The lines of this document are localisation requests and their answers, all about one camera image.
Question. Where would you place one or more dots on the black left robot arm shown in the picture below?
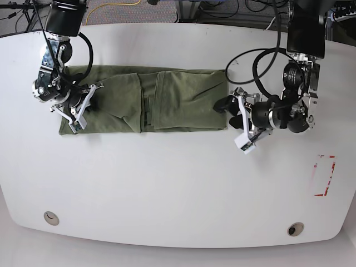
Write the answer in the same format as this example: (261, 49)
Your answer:
(293, 109)

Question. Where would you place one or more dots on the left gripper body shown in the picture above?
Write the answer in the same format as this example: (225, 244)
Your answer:
(256, 116)

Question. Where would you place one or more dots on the left table grommet hole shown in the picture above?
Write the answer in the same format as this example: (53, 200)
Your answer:
(51, 218)

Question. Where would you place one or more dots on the red tape rectangle marker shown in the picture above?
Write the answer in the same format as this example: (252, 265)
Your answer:
(322, 175)

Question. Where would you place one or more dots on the table grommet hole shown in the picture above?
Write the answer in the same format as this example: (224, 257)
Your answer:
(295, 229)
(51, 218)

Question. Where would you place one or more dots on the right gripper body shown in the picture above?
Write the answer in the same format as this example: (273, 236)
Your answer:
(71, 104)

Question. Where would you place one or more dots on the right table grommet hole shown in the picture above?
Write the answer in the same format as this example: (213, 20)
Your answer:
(295, 229)

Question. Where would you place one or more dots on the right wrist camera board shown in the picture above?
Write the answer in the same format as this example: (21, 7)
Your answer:
(77, 126)

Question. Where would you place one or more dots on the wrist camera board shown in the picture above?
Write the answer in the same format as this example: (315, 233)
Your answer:
(77, 126)
(244, 144)

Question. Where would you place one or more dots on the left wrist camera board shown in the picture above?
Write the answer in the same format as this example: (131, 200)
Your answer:
(244, 144)

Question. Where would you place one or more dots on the green T-shirt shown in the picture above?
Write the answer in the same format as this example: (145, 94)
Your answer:
(155, 99)

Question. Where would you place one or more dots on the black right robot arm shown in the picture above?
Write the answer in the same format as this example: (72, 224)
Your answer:
(53, 84)

